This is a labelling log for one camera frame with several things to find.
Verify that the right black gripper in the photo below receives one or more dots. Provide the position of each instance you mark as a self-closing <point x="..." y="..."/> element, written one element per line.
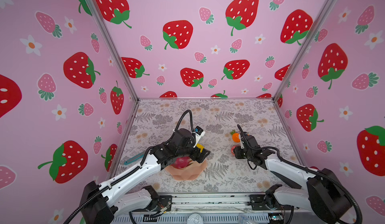
<point x="236" y="150"/>

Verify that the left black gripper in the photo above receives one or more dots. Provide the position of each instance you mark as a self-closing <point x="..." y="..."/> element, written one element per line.
<point x="195" y="156"/>

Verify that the pink dragon fruit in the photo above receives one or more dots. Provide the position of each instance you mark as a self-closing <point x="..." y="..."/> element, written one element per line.
<point x="182" y="163"/>

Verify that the yellow fake fruit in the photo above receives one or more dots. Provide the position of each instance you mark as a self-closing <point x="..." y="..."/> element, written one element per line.
<point x="200" y="147"/>

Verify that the orange tangerines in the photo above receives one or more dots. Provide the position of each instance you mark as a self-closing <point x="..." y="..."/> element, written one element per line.
<point x="235" y="136"/>

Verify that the pink scalloped fruit bowl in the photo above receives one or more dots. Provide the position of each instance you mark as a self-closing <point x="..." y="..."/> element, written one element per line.
<point x="191" y="172"/>

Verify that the small red apple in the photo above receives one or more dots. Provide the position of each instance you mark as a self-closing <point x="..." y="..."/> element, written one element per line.
<point x="232" y="149"/>

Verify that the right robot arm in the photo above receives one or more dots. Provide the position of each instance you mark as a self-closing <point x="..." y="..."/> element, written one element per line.
<point x="319" y="191"/>

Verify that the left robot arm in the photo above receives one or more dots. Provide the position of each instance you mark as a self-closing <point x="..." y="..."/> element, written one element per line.
<point x="98" y="204"/>

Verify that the teal utility knife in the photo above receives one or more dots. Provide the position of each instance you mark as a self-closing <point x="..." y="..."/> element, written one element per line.
<point x="135" y="158"/>

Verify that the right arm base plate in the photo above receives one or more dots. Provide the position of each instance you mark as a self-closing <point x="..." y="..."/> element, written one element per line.
<point x="266" y="203"/>

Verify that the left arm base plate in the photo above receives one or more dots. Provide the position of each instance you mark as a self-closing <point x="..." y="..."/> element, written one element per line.
<point x="160" y="204"/>

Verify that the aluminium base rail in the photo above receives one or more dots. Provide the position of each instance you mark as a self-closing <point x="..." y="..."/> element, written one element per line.
<point x="187" y="202"/>

